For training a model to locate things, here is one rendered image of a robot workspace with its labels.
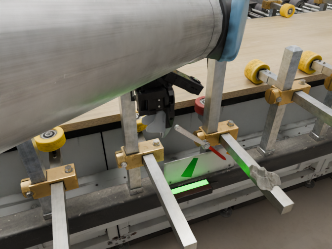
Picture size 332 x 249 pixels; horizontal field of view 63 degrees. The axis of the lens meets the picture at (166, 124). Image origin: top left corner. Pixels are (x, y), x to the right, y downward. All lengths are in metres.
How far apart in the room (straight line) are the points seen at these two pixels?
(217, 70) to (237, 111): 0.46
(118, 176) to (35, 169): 0.39
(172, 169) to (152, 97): 0.35
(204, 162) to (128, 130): 0.30
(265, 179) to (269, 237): 1.01
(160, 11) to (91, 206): 0.75
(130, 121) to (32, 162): 0.26
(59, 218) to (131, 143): 0.25
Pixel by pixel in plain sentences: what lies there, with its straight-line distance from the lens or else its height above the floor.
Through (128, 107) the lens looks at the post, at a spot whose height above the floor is 1.02.
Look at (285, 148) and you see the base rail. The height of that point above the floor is 0.70.
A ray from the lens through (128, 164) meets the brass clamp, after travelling 0.78.
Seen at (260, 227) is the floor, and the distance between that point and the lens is 1.73.
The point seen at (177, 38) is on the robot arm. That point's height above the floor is 1.31.
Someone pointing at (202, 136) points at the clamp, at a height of 0.87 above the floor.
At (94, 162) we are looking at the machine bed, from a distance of 1.05.
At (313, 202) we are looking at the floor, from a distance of 1.97.
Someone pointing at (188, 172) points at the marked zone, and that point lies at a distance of 0.90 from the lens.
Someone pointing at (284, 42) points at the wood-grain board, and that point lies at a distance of 1.59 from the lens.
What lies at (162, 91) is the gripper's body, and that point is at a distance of 0.57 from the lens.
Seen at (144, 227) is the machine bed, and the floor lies 0.17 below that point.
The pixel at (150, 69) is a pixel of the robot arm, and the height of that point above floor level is 1.30.
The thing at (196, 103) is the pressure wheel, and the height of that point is 0.91.
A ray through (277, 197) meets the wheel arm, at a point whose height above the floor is 0.86.
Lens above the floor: 1.37
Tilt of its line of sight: 36 degrees down
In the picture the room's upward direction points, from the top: straight up
